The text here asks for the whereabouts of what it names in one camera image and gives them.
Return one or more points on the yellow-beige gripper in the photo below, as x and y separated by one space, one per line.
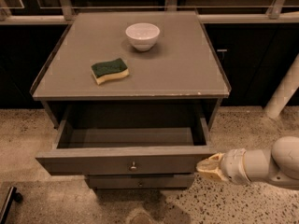
233 166

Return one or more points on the grey top drawer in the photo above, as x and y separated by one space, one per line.
149 151

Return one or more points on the grey drawer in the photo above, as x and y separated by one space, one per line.
149 151
164 181

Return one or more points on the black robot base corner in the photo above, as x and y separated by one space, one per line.
13 196

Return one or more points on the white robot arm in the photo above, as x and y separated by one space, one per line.
277 166

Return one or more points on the grey bottom drawer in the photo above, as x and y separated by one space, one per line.
164 181

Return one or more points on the grey drawer cabinet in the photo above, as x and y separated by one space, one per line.
172 85

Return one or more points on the green and yellow sponge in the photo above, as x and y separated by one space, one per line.
110 70

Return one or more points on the white ceramic bowl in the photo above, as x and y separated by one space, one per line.
142 36

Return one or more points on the white cylindrical post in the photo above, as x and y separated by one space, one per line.
284 92

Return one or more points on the metal railing frame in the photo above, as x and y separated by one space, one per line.
209 11

